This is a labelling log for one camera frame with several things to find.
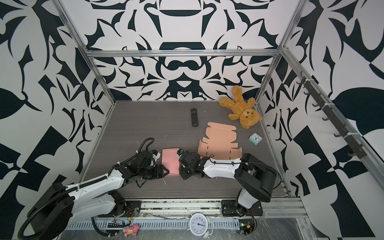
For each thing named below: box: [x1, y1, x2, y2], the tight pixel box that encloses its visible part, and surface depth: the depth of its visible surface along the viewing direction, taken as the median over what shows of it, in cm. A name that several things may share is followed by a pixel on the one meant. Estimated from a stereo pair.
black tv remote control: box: [190, 107, 199, 127], surface depth 110 cm
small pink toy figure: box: [123, 224, 140, 237], surface depth 69 cm
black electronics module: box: [238, 218, 257, 236], surface depth 73 cm
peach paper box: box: [197, 122, 242, 160], surface depth 98 cm
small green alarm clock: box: [249, 132, 263, 146], surface depth 100 cm
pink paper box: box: [161, 148, 180, 174], surface depth 87 cm
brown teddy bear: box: [218, 85, 262, 129], surface depth 109 cm
